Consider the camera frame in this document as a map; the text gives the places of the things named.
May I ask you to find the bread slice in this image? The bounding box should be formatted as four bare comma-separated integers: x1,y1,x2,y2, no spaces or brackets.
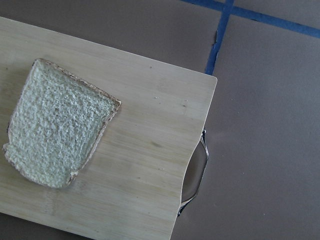
2,58,121,189

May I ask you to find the bamboo cutting board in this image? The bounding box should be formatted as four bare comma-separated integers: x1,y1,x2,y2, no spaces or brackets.
0,18,217,240

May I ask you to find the metal cutting board handle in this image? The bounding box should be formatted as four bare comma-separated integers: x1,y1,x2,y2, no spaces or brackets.
177,128,209,217

